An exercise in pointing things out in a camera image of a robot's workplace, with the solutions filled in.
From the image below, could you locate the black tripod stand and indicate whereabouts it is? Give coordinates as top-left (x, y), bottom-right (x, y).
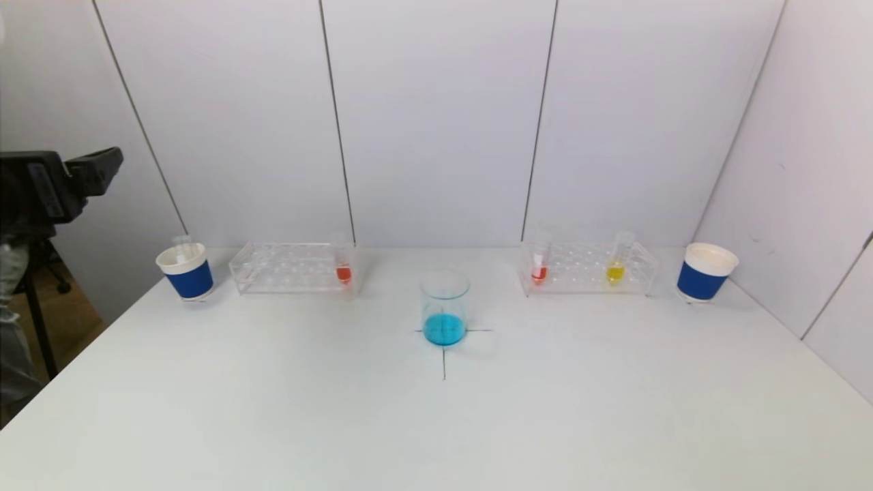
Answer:
top-left (12, 235), bottom-right (73, 381)

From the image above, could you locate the clear glass beaker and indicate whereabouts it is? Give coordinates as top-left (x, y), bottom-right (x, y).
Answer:
top-left (419, 268), bottom-right (472, 348)

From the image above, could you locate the blue and white paper cup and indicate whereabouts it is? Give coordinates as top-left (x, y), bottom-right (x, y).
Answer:
top-left (677, 242), bottom-right (741, 303)
top-left (154, 242), bottom-right (214, 303)

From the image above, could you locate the test tube with red pigment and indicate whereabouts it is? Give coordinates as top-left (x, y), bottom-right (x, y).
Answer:
top-left (330, 232), bottom-right (355, 286)
top-left (530, 230), bottom-right (552, 286)

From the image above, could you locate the test tube with yellow pigment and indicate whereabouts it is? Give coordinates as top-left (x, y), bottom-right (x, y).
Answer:
top-left (606, 230), bottom-right (637, 286)

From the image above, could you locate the grey crinkled plastic cover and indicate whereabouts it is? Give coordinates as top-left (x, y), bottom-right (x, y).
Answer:
top-left (0, 240), bottom-right (36, 410)

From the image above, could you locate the clear acrylic test tube rack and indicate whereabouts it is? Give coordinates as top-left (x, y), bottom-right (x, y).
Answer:
top-left (228, 241), bottom-right (363, 296)
top-left (518, 239), bottom-right (662, 298)

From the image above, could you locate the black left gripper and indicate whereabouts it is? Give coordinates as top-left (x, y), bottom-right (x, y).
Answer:
top-left (0, 146), bottom-right (124, 224)

